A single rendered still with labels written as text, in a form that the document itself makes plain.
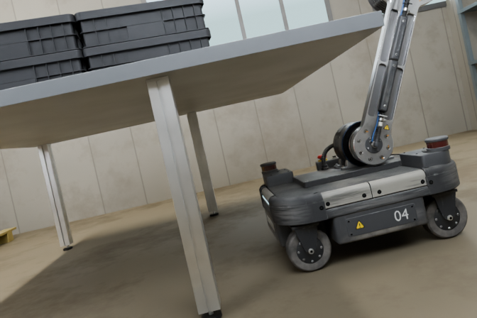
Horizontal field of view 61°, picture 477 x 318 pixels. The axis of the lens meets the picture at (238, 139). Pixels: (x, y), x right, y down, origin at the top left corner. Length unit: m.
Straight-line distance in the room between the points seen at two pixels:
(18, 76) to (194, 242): 0.70
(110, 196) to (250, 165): 1.35
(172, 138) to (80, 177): 3.04
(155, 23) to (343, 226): 0.85
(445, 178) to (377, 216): 0.24
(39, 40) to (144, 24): 0.31
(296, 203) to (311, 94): 2.80
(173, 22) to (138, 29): 0.11
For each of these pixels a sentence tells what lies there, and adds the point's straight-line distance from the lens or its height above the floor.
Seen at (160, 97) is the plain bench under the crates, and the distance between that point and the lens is 1.08.
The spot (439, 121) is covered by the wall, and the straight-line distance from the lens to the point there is 4.43.
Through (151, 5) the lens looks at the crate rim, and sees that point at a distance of 1.35.
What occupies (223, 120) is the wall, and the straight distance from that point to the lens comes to 3.85.
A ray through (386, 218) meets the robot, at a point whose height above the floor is 0.12.
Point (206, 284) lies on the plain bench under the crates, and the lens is 1.13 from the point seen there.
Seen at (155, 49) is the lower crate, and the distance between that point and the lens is 1.32.
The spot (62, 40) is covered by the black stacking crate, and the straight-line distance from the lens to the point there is 1.35.
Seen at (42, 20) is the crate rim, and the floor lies 0.92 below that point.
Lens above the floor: 0.47
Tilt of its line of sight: 1 degrees down
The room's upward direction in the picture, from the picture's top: 13 degrees counter-clockwise
